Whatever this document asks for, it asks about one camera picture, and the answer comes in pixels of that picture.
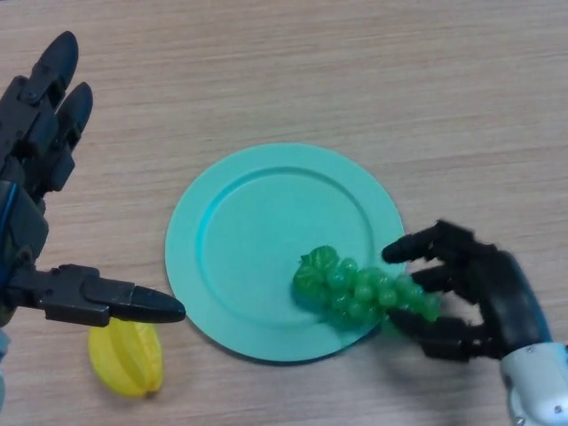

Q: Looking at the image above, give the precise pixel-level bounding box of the round teal plate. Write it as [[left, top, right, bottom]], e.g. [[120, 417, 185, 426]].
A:
[[164, 142, 406, 365]]

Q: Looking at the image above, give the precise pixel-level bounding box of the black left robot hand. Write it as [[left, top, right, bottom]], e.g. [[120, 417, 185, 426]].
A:
[[0, 30, 186, 328]]

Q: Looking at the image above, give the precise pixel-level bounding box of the yellow starfruit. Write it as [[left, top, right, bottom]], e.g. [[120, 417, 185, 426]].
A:
[[88, 318, 165, 399]]

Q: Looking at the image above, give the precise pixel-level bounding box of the green plastic grape bunch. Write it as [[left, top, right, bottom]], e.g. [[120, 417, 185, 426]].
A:
[[292, 244, 442, 334]]

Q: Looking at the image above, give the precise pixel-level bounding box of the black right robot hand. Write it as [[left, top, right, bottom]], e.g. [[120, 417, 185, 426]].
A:
[[382, 219, 554, 364]]

